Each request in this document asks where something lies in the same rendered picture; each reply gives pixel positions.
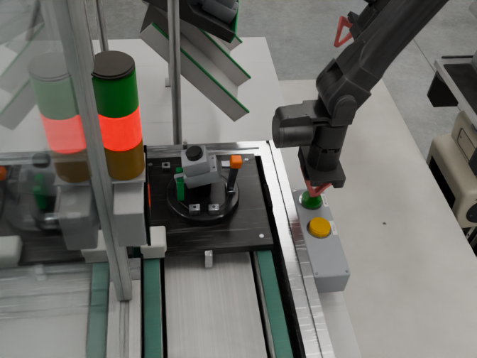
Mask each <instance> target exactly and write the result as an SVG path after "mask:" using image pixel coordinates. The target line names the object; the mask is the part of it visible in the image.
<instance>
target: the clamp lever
mask: <svg viewBox="0 0 477 358"><path fill-rule="evenodd" d="M241 164H242V160H241V156H231V157H230V161H221V168H230V171H229V178H228V181H227V188H228V189H234V185H235V182H236V176H237V173H238V169H239V168H241Z"/></svg>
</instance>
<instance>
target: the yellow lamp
mask: <svg viewBox="0 0 477 358"><path fill-rule="evenodd" d="M104 152H105V157H106V164H107V169H108V174H109V176H110V177H111V178H113V179H116V180H130V179H134V178H136V177H138V176H139V175H140V174H141V173H142V172H143V171H144V168H145V158H144V150H143V137H142V139H141V142H140V143H139V144H138V145H137V146H135V147H134V148H131V149H129V150H126V151H112V150H109V149H107V148H104Z"/></svg>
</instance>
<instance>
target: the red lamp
mask: <svg viewBox="0 0 477 358"><path fill-rule="evenodd" d="M98 117H99V125H100V129H101V133H102V141H103V145H104V147H105V148H107V149H109V150H112V151H126V150H129V149H131V148H134V147H135V146H137V145H138V144H139V143H140V142H141V139H142V129H141V115H140V108H139V105H138V108H137V110H136V111H135V112H133V113H132V114H130V115H128V116H125V117H121V118H108V117H105V116H102V115H98Z"/></svg>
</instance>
